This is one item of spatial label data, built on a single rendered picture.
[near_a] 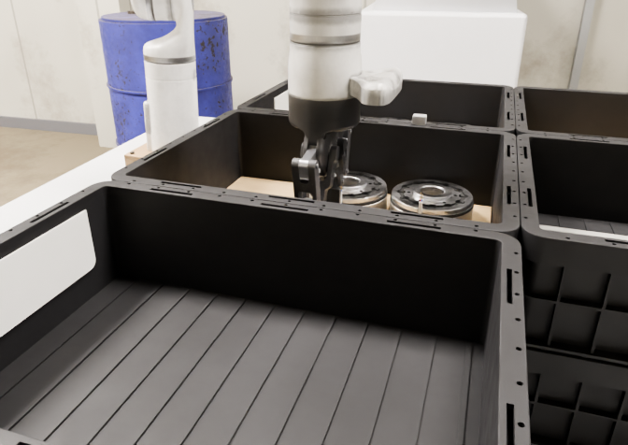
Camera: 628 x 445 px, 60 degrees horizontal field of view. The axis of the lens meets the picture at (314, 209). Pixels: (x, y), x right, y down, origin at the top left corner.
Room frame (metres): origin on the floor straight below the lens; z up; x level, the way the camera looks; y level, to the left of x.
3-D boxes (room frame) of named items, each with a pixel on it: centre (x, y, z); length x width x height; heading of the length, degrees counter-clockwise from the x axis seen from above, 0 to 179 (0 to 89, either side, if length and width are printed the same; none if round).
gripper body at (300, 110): (0.56, -0.01, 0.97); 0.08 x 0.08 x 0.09
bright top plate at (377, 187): (0.66, -0.05, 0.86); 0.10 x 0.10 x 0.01
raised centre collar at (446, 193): (0.63, -0.15, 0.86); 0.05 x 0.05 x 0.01
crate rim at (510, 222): (0.59, -0.02, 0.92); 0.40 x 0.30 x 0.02; 72
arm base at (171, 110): (1.02, 0.27, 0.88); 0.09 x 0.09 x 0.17; 78
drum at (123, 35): (2.71, 0.71, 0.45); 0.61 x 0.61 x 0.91
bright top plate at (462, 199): (0.63, -0.15, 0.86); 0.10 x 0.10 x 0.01
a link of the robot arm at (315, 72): (0.55, -0.03, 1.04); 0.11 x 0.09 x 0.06; 71
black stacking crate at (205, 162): (0.59, -0.02, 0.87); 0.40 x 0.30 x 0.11; 72
